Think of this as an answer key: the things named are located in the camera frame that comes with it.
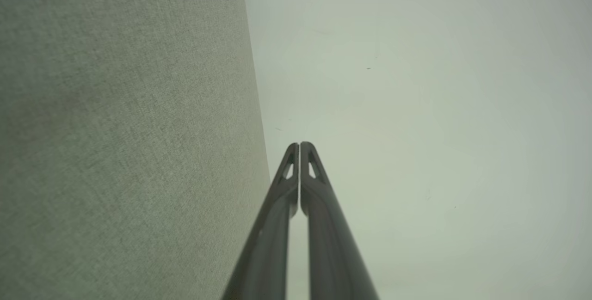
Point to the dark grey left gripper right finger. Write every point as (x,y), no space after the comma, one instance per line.
(328,235)

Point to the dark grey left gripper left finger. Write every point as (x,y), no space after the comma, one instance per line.
(273,226)

